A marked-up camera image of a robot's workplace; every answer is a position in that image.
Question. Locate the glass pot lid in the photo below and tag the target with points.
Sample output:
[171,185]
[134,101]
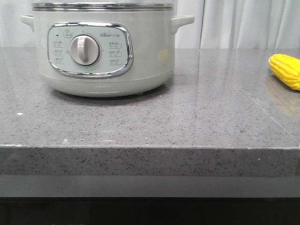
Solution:
[100,6]

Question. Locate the yellow corn cob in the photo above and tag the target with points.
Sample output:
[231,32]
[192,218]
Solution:
[287,69]

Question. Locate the pale green electric pot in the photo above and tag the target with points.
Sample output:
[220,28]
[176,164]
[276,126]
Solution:
[105,53]

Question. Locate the white curtain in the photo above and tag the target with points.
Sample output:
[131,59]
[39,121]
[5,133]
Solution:
[219,24]

